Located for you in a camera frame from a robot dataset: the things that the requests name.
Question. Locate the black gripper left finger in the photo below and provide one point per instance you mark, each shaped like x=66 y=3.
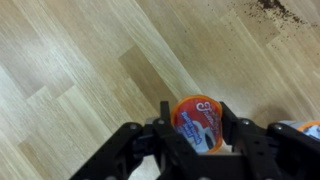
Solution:
x=146 y=153

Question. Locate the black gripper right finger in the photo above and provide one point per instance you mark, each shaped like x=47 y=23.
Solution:
x=270 y=153

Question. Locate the coffee pod with red lid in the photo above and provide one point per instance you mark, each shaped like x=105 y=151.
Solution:
x=196 y=123

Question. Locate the coffee pod with dark lid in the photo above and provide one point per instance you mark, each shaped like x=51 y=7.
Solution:
x=310 y=128

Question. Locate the spilled coffee grounds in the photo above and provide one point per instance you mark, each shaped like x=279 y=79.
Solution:
x=271 y=8

